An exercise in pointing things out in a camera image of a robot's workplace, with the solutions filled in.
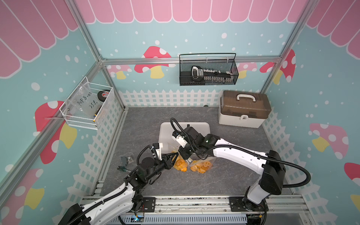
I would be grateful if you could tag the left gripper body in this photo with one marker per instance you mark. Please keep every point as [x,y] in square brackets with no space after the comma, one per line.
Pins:
[159,166]

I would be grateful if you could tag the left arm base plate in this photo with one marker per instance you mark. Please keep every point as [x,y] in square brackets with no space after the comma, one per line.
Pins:
[144,204]

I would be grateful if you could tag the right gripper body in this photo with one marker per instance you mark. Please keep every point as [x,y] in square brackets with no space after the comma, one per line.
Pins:
[192,148]

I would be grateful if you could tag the clear labelled plastic bag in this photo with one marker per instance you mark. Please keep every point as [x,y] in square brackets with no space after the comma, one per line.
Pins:
[83,102]

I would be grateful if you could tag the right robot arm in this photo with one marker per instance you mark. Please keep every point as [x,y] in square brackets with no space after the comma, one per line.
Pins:
[269,166]

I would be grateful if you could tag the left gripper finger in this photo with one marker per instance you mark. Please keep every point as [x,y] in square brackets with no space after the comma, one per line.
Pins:
[170,157]
[170,163]

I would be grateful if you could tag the white wire wall basket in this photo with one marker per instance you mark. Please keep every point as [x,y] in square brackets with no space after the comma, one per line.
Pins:
[90,123]

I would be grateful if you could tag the socket set in basket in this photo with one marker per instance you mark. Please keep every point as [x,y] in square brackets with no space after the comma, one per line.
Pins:
[210,76]

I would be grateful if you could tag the ziploc bag with cookies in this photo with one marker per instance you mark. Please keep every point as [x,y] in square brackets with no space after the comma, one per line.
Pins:
[181,164]

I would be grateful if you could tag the black tape roll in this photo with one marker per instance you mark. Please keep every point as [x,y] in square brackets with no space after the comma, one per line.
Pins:
[102,95]

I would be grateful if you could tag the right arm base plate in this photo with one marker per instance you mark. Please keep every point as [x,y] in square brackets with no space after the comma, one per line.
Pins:
[238,204]

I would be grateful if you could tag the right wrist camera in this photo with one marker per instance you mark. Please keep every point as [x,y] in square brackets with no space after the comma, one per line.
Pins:
[179,139]

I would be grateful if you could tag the black wire mesh basket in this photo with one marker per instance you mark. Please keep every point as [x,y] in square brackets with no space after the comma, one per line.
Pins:
[214,61]

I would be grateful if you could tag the white plastic tray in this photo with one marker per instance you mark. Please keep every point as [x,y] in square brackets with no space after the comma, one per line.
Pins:
[166,131]

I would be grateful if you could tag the brown lid storage box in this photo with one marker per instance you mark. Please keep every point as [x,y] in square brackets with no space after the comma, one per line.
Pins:
[243,109]

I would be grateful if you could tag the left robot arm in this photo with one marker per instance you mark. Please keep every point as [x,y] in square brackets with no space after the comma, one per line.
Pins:
[127,197]

